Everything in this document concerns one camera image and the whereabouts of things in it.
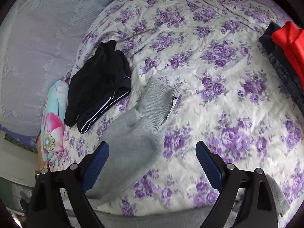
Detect purple floral white bedspread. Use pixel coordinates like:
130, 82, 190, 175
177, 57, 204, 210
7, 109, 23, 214
47, 0, 304, 228

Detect grey lace headboard cover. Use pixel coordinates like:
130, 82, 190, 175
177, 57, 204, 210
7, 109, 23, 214
1, 0, 114, 147

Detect red blue white garment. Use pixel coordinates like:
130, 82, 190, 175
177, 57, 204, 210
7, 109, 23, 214
272, 21, 304, 88

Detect navy white-striped folded pants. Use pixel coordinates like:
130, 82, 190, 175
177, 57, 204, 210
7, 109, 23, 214
76, 70, 131, 134

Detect grey sweatpants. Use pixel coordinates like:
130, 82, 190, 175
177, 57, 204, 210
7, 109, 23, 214
85, 78, 289, 227

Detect dark denim jeans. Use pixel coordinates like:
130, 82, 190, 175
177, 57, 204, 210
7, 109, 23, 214
259, 22, 303, 114

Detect floral pink teal folded blanket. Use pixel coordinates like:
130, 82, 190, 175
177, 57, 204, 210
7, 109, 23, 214
40, 80, 69, 164

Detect black folded pants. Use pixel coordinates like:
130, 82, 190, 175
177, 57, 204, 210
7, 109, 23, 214
65, 40, 131, 127

